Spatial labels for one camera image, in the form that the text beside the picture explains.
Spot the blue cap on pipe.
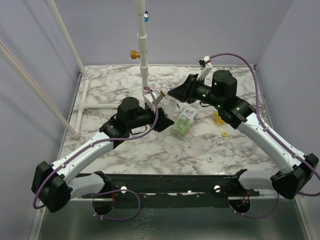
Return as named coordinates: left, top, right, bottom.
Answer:
left=144, top=11, right=150, bottom=23

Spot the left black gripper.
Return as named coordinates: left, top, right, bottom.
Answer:
left=127, top=101, right=174, bottom=131

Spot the yellow drink bottle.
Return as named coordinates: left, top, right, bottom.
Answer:
left=212, top=111, right=225, bottom=126

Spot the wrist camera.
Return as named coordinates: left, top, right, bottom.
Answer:
left=197, top=56, right=213, bottom=80
left=143, top=88, right=163, bottom=108

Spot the yellow cap on pipe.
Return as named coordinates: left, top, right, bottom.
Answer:
left=129, top=50, right=141, bottom=60

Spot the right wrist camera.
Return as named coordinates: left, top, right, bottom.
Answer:
left=197, top=56, right=213, bottom=80

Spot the left diagonal white pipe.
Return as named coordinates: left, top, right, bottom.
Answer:
left=0, top=42, right=80, bottom=138

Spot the green label bottle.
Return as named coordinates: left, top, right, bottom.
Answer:
left=170, top=103, right=199, bottom=140

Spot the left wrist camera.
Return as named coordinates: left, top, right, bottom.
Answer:
left=143, top=88, right=163, bottom=108

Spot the white pvc pipe frame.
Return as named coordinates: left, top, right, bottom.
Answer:
left=48, top=0, right=149, bottom=136

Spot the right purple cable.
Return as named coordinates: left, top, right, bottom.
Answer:
left=208, top=52, right=320, bottom=218

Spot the clear plastic bottle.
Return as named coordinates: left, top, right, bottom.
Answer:
left=160, top=95, right=177, bottom=119

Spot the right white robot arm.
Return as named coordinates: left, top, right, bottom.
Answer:
left=168, top=70, right=319, bottom=199

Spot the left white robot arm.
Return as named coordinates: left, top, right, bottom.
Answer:
left=31, top=97, right=174, bottom=213

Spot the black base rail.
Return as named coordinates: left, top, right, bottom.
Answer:
left=83, top=170, right=259, bottom=209

